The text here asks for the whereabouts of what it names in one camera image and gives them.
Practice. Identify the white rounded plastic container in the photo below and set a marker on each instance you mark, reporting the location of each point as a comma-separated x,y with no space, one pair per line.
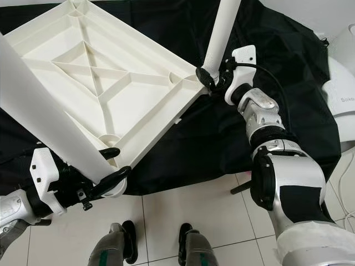
345,47

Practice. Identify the white plastic table top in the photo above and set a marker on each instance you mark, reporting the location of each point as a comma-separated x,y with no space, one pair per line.
116,72

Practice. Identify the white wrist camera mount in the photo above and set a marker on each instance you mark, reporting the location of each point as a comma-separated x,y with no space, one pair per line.
44,172
244,58

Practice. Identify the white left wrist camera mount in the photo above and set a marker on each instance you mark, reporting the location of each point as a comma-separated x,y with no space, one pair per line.
44,172

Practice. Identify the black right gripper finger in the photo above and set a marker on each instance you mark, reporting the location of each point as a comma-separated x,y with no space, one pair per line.
205,77

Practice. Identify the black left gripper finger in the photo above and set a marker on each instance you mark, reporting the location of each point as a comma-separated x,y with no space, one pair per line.
111,180
110,153

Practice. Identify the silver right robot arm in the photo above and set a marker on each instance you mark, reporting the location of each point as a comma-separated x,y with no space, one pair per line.
288,177

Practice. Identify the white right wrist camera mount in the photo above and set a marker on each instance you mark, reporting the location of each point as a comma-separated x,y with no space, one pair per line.
244,58

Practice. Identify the white plastic table leg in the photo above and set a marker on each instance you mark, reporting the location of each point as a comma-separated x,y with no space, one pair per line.
222,33
44,105

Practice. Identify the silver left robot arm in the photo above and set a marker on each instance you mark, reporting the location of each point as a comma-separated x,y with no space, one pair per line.
16,216

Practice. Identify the grey robot right leg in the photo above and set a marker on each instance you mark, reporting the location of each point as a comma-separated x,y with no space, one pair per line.
199,249

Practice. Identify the black tablecloth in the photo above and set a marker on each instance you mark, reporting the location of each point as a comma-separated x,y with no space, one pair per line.
199,133

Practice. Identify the white round appliance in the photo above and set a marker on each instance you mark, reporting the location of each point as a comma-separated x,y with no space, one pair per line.
343,105

